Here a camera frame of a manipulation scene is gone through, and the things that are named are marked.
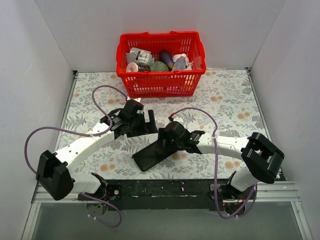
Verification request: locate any black zip tool case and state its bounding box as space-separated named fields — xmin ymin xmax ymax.
xmin=132 ymin=140 xmax=178 ymax=172

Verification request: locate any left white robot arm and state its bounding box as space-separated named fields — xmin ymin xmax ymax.
xmin=36 ymin=99 xmax=158 ymax=201

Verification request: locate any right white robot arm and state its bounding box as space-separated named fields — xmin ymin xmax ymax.
xmin=159 ymin=121 xmax=285 ymax=199

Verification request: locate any white paper cup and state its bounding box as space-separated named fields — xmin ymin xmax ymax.
xmin=126 ymin=62 xmax=139 ymax=73

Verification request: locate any red plastic shopping basket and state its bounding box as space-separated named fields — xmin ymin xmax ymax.
xmin=116 ymin=31 xmax=207 ymax=98

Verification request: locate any green round melon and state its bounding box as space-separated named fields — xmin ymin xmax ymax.
xmin=149 ymin=61 xmax=169 ymax=73

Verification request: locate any floral table mat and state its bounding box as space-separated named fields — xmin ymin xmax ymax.
xmin=58 ymin=69 xmax=269 ymax=180

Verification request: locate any crumpled silver foil pouch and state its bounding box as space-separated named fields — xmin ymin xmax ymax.
xmin=126 ymin=47 xmax=155 ymax=66

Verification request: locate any purple eggplant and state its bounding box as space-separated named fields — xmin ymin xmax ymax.
xmin=159 ymin=49 xmax=174 ymax=71

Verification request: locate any white pump bottle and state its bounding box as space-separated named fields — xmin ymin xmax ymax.
xmin=185 ymin=62 xmax=194 ymax=71

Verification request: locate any clear plastic bottle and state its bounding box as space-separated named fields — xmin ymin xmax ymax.
xmin=172 ymin=55 xmax=186 ymax=72

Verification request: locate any white bowl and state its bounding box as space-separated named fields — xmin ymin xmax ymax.
xmin=172 ymin=54 xmax=189 ymax=63

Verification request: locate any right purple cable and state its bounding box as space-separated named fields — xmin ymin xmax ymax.
xmin=169 ymin=107 xmax=258 ymax=220

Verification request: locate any black table edge rail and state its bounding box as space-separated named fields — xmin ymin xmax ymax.
xmin=42 ymin=176 xmax=288 ymax=211

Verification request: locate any aluminium frame rail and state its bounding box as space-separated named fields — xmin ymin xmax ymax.
xmin=21 ymin=69 xmax=313 ymax=240

